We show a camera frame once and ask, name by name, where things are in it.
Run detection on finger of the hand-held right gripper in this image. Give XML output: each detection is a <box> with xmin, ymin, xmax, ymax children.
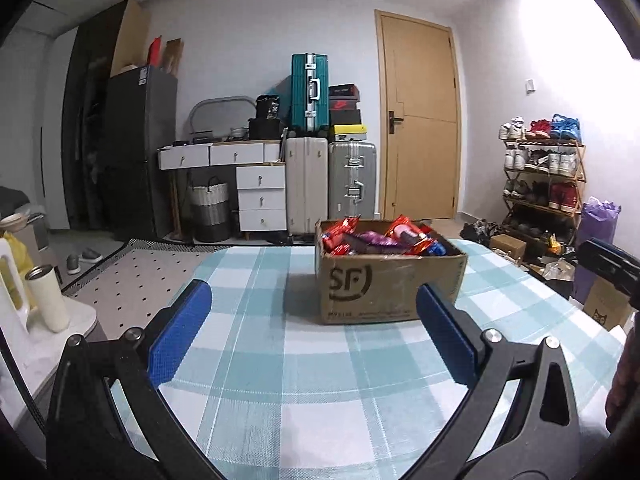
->
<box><xmin>579</xmin><ymin>239</ymin><xmax>640</xmax><ymax>308</ymax></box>

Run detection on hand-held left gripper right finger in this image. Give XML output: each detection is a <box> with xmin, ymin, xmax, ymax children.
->
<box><xmin>405</xmin><ymin>282</ymin><xmax>581</xmax><ymax>480</ymax></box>

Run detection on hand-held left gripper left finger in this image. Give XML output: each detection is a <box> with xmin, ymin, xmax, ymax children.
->
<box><xmin>46</xmin><ymin>279</ymin><xmax>226</xmax><ymax>480</ymax></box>

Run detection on brown cardboard box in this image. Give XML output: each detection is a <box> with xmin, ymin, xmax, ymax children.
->
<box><xmin>314</xmin><ymin>217</ymin><xmax>468</xmax><ymax>325</ymax></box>

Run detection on red and white snack packet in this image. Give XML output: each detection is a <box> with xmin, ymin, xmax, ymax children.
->
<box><xmin>385</xmin><ymin>215</ymin><xmax>433</xmax><ymax>248</ymax></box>

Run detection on purple candy packet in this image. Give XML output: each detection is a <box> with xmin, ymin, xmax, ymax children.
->
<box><xmin>350</xmin><ymin>230</ymin><xmax>406</xmax><ymax>255</ymax></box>

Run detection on red triangular snack bag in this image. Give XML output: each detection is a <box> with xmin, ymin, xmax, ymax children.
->
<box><xmin>322</xmin><ymin>217</ymin><xmax>361</xmax><ymax>256</ymax></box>

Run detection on person's right forearm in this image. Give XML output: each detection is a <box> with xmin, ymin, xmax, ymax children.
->
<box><xmin>605</xmin><ymin>310</ymin><xmax>640</xmax><ymax>436</ymax></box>

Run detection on open cardboard carton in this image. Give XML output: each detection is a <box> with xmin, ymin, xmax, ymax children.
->
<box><xmin>584</xmin><ymin>277</ymin><xmax>633</xmax><ymax>331</ymax></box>

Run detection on purple bag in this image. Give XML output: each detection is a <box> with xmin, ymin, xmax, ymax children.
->
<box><xmin>572</xmin><ymin>197</ymin><xmax>622</xmax><ymax>303</ymax></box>

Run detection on dotted floor rug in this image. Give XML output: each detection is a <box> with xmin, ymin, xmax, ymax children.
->
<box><xmin>62</xmin><ymin>239</ymin><xmax>221</xmax><ymax>341</ymax></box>

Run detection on small brown carton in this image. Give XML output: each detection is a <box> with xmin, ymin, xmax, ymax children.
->
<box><xmin>490</xmin><ymin>234</ymin><xmax>527</xmax><ymax>261</ymax></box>

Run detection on white side table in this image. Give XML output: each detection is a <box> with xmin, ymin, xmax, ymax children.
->
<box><xmin>0</xmin><ymin>300</ymin><xmax>103</xmax><ymax>426</ymax></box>

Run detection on dark shoes pile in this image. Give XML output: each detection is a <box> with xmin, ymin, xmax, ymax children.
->
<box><xmin>460</xmin><ymin>220</ymin><xmax>501</xmax><ymax>243</ymax></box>

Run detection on shoe rack with shoes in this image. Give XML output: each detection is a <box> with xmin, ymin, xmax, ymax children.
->
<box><xmin>500</xmin><ymin>115</ymin><xmax>582</xmax><ymax>213</ymax></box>

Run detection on plaid tablecloth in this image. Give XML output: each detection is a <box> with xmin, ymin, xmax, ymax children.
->
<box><xmin>107</xmin><ymin>237</ymin><xmax>631</xmax><ymax>480</ymax></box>

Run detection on woven laundry basket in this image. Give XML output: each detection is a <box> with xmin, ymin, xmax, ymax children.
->
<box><xmin>187</xmin><ymin>177</ymin><xmax>231</xmax><ymax>242</ymax></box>

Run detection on cream steel tumbler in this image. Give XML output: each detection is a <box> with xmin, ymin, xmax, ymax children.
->
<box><xmin>26</xmin><ymin>265</ymin><xmax>71</xmax><ymax>333</ymax></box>

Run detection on white drawer dresser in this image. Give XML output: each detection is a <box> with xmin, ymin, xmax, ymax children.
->
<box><xmin>157</xmin><ymin>141</ymin><xmax>288</xmax><ymax>241</ymax></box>

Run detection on white electric kettle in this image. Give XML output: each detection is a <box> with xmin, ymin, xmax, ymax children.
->
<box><xmin>0</xmin><ymin>237</ymin><xmax>38</xmax><ymax>331</ymax></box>

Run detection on wooden door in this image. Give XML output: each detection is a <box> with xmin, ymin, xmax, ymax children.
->
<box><xmin>375</xmin><ymin>9</ymin><xmax>462</xmax><ymax>221</ymax></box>

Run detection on grey refrigerator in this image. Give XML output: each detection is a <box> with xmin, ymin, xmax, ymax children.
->
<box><xmin>105</xmin><ymin>65</ymin><xmax>178</xmax><ymax>241</ymax></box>

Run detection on silver suitcase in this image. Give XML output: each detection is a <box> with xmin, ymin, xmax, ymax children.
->
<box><xmin>328</xmin><ymin>141</ymin><xmax>377</xmax><ymax>221</ymax></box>

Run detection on cream suitcase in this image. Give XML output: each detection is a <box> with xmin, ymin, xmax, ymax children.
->
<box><xmin>285</xmin><ymin>136</ymin><xmax>329</xmax><ymax>238</ymax></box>

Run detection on dark wardrobe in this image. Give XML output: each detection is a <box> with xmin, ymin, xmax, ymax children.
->
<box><xmin>62</xmin><ymin>0</ymin><xmax>151</xmax><ymax>233</ymax></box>

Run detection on black case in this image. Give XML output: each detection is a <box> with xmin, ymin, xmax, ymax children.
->
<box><xmin>248</xmin><ymin>117</ymin><xmax>286</xmax><ymax>141</ymax></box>

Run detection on yellow and black shoe box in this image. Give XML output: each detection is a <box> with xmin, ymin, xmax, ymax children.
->
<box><xmin>330</xmin><ymin>124</ymin><xmax>368</xmax><ymax>142</ymax></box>

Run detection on black printed bag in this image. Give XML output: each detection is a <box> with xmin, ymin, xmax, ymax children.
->
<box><xmin>256</xmin><ymin>95</ymin><xmax>280</xmax><ymax>121</ymax></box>

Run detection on teal suitcase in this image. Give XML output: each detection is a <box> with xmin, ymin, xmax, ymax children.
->
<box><xmin>291</xmin><ymin>53</ymin><xmax>330</xmax><ymax>133</ymax></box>

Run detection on brown paper bag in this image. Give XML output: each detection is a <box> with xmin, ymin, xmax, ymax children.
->
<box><xmin>164</xmin><ymin>38</ymin><xmax>184</xmax><ymax>76</ymax></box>

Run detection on grey arched frame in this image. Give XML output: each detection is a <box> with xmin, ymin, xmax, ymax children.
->
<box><xmin>189</xmin><ymin>96</ymin><xmax>255</xmax><ymax>142</ymax></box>

